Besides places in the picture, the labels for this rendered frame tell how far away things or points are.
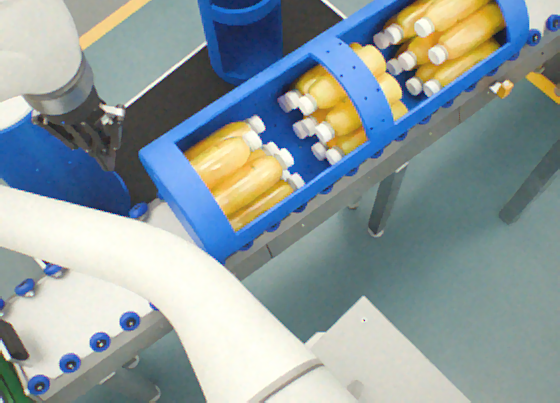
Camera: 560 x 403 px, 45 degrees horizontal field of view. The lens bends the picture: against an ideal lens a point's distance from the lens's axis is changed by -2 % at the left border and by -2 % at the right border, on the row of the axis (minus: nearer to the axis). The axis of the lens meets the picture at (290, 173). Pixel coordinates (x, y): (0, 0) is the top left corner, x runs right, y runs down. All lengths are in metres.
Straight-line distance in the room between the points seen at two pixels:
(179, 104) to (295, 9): 0.62
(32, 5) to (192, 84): 1.97
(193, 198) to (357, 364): 0.45
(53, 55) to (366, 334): 0.85
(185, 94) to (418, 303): 1.16
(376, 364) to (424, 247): 1.25
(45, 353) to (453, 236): 1.56
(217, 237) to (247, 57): 1.45
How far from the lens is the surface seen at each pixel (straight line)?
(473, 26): 1.60
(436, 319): 2.51
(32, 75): 0.77
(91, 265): 0.62
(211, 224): 1.31
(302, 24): 2.78
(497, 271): 2.60
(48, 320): 1.62
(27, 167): 1.87
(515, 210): 2.56
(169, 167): 1.32
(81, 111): 0.89
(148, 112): 2.64
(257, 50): 2.70
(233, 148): 1.36
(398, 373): 1.36
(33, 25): 0.73
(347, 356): 1.36
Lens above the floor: 2.42
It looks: 67 degrees down
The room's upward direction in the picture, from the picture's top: 2 degrees counter-clockwise
